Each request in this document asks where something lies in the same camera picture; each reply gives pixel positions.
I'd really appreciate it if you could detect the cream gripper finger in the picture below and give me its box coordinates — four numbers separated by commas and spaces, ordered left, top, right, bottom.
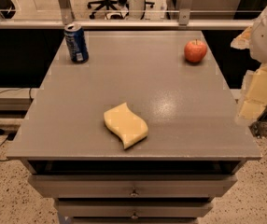
231, 26, 252, 49
235, 63, 267, 124

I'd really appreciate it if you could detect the yellow wavy sponge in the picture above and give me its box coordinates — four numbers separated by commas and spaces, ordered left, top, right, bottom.
104, 103, 148, 149

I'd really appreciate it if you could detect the blue pepsi can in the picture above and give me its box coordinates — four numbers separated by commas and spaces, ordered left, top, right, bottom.
64, 23, 89, 63

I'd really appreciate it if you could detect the red apple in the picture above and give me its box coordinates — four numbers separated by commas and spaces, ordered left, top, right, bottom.
184, 39, 207, 63

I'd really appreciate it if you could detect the grey drawer cabinet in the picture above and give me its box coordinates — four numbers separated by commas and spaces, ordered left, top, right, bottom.
7, 31, 260, 224

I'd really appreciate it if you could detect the black office chair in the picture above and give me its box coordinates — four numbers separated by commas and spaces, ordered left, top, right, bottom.
86, 0, 156, 21

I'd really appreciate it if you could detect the top grey drawer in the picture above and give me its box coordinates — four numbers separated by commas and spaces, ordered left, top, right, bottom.
28, 175, 237, 198

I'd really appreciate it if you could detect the grey drawer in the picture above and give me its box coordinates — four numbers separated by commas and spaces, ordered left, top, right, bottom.
28, 175, 237, 198
55, 199, 213, 218

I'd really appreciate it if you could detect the metal railing frame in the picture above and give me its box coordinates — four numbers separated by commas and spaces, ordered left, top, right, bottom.
0, 0, 253, 30

